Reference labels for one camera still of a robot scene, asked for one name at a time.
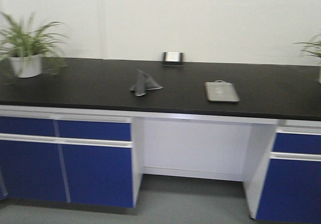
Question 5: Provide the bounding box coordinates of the small clear glass beaker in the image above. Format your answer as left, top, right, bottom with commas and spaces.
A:
214, 80, 226, 94

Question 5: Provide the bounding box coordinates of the gray cloth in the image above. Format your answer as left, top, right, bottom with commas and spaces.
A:
129, 70, 163, 96

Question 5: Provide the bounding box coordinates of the metal tray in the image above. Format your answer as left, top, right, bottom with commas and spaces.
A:
205, 80, 240, 102

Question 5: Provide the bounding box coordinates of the black white power socket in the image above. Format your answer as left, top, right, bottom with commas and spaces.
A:
163, 52, 184, 66

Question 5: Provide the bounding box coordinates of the blue white lab bench cabinet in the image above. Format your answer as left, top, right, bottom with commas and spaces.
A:
1, 105, 320, 223

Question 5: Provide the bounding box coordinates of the left potted green plant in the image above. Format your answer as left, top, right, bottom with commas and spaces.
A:
1, 12, 67, 81

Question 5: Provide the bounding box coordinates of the potted green plant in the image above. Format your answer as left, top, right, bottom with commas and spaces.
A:
1, 12, 67, 81
294, 33, 320, 84

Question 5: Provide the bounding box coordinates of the right potted green plant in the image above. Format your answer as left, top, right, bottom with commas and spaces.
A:
294, 33, 320, 84

